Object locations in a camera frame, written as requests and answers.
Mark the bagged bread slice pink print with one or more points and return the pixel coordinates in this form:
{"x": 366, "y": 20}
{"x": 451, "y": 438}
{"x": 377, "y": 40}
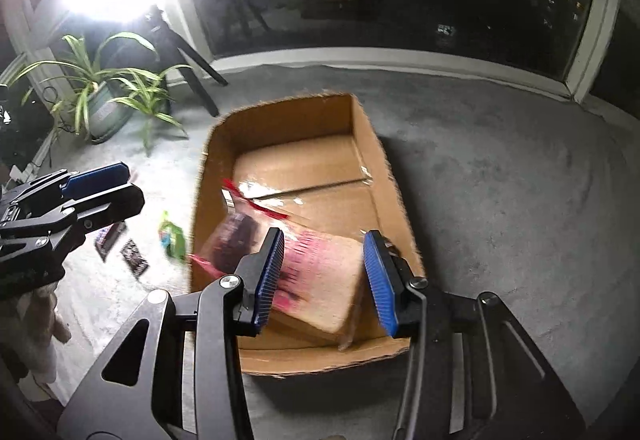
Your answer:
{"x": 325, "y": 285}

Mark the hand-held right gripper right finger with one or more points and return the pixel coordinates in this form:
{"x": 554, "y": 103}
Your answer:
{"x": 380, "y": 290}

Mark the black tripod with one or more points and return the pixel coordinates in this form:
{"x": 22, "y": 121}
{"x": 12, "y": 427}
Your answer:
{"x": 156, "y": 28}

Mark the clear red-ended snack packet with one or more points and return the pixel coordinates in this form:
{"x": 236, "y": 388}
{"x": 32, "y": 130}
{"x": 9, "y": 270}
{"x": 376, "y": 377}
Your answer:
{"x": 235, "y": 235}

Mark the large green spider plant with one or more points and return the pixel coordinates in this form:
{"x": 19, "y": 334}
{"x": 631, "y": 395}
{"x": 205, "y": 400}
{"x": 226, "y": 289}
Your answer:
{"x": 82, "y": 58}

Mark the white window frame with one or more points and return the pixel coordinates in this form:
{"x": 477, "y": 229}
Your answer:
{"x": 350, "y": 58}

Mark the brown cardboard box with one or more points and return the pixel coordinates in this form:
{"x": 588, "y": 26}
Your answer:
{"x": 310, "y": 165}

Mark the grey-green plant pot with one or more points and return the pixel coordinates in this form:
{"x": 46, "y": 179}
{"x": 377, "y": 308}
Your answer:
{"x": 107, "y": 115}

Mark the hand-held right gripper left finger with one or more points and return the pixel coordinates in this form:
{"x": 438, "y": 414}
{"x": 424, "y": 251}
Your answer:
{"x": 267, "y": 280}

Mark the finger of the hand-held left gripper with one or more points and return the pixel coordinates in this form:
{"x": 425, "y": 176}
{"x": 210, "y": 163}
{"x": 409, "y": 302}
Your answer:
{"x": 95, "y": 179}
{"x": 107, "y": 207}

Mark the green candy packet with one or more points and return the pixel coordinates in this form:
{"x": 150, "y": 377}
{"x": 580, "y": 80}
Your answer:
{"x": 172, "y": 237}

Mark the small green spider plant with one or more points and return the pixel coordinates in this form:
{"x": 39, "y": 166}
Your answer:
{"x": 150, "y": 96}

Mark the dark printed snack packet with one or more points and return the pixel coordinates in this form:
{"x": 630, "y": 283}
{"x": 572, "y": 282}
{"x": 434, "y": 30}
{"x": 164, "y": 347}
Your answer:
{"x": 109, "y": 241}
{"x": 136, "y": 257}

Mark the person's left hand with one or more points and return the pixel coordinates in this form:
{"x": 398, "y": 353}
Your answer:
{"x": 42, "y": 335}

